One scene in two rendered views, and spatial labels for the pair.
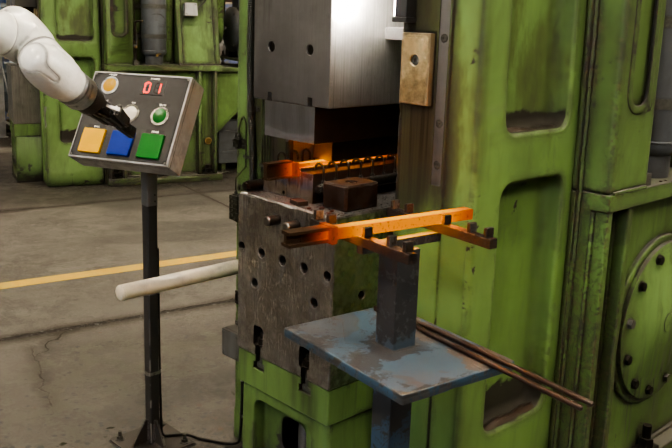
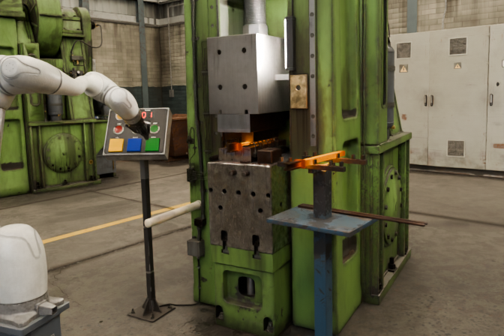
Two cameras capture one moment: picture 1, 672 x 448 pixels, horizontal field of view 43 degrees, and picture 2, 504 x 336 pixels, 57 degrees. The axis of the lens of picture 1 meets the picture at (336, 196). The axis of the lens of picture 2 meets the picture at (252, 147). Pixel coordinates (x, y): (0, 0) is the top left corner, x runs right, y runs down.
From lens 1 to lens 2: 0.75 m
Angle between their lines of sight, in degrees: 17
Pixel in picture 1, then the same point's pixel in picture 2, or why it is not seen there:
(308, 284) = (256, 202)
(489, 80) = (337, 93)
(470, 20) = (325, 67)
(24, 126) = not seen: outside the picture
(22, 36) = (105, 85)
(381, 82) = (274, 100)
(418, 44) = (299, 79)
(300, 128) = (241, 125)
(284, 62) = (229, 94)
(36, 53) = (121, 93)
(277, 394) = (238, 263)
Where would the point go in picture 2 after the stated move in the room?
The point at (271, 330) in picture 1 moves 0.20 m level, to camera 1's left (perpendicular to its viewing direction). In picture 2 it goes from (233, 230) to (195, 235)
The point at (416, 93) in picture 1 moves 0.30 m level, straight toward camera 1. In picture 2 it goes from (300, 103) to (320, 104)
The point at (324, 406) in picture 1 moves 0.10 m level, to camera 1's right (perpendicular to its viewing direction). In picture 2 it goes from (270, 262) to (289, 260)
